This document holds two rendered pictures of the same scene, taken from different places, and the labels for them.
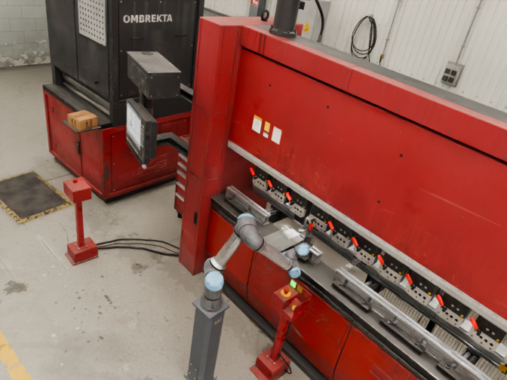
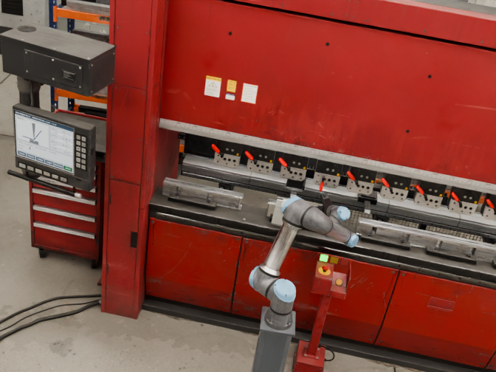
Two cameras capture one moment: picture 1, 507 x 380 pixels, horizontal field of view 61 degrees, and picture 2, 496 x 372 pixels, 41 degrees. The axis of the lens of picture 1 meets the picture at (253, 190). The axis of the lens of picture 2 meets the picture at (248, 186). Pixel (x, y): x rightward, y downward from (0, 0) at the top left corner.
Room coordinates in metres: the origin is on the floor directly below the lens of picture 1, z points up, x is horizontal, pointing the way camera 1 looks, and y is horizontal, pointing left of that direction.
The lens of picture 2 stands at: (0.14, 1.95, 3.11)
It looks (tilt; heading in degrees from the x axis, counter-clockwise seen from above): 31 degrees down; 322
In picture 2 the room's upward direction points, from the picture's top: 9 degrees clockwise
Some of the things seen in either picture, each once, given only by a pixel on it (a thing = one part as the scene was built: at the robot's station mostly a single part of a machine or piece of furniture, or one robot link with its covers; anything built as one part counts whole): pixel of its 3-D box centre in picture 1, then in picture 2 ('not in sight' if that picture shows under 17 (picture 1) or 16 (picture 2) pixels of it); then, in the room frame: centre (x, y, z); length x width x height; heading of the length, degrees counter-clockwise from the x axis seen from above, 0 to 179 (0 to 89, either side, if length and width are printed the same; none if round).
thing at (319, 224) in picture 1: (321, 216); (328, 170); (2.55, -0.50, 1.26); 0.15 x 0.09 x 0.17; 47
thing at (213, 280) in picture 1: (213, 284); (282, 294); (2.03, 0.14, 0.94); 0.13 x 0.12 x 0.14; 12
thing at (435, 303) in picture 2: (380, 376); (441, 305); (1.86, -1.02, 0.59); 0.15 x 0.02 x 0.07; 47
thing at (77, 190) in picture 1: (79, 220); not in sight; (3.07, 1.50, 0.41); 0.25 x 0.20 x 0.83; 137
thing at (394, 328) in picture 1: (401, 335); (451, 255); (1.95, -1.08, 0.89); 0.30 x 0.05 x 0.03; 47
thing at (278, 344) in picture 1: (281, 334); (319, 321); (2.22, -0.39, 0.39); 0.05 x 0.05 x 0.54; 47
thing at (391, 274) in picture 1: (394, 266); (429, 191); (2.14, -0.95, 1.26); 0.15 x 0.09 x 0.17; 47
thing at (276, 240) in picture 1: (282, 239); (288, 215); (2.56, -0.28, 1.00); 0.26 x 0.18 x 0.01; 137
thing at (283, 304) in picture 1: (290, 299); (331, 275); (2.22, -0.39, 0.75); 0.20 x 0.16 x 0.18; 47
